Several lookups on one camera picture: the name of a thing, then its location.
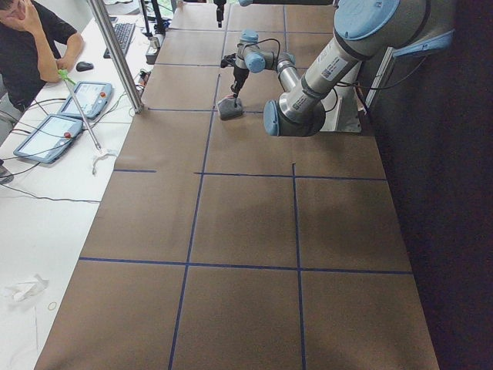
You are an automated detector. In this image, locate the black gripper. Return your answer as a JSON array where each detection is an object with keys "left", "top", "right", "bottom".
[{"left": 230, "top": 65, "right": 248, "bottom": 106}]

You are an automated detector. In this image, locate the pink towel with white trim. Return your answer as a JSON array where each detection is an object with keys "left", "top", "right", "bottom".
[{"left": 216, "top": 95, "right": 243, "bottom": 120}]

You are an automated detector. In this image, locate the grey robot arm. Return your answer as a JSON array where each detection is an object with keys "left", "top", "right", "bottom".
[
  {"left": 263, "top": 1, "right": 457, "bottom": 137},
  {"left": 230, "top": 29, "right": 295, "bottom": 108}
]

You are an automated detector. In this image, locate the black keyboard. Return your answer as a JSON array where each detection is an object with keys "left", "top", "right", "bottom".
[{"left": 113, "top": 23, "right": 136, "bottom": 56}]

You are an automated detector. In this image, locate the upper teach pendant tablet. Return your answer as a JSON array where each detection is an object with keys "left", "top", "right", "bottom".
[{"left": 58, "top": 81, "right": 113, "bottom": 121}]

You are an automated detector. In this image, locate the teach pendant tablet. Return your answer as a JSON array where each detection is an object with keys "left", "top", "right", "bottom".
[
  {"left": 13, "top": 114, "right": 83, "bottom": 164},
  {"left": 58, "top": 81, "right": 113, "bottom": 121}
]

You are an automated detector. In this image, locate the black computer mouse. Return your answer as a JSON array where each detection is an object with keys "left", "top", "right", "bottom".
[{"left": 75, "top": 62, "right": 94, "bottom": 72}]

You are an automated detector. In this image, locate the lower teach pendant tablet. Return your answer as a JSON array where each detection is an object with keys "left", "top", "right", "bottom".
[{"left": 13, "top": 114, "right": 83, "bottom": 164}]

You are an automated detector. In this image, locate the person in black shirt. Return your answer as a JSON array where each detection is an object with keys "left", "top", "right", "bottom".
[{"left": 1, "top": 1, "right": 84, "bottom": 112}]

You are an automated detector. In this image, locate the crumpled white tissue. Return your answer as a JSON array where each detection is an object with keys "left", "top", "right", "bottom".
[{"left": 1, "top": 274, "right": 49, "bottom": 303}]

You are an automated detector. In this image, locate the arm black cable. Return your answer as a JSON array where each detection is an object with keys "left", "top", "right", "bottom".
[{"left": 246, "top": 37, "right": 282, "bottom": 62}]

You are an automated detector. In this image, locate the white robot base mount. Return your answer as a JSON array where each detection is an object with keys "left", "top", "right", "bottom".
[{"left": 320, "top": 86, "right": 361, "bottom": 133}]

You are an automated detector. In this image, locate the grabber stick with green handle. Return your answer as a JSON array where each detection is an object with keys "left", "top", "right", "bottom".
[{"left": 58, "top": 69, "right": 118, "bottom": 176}]

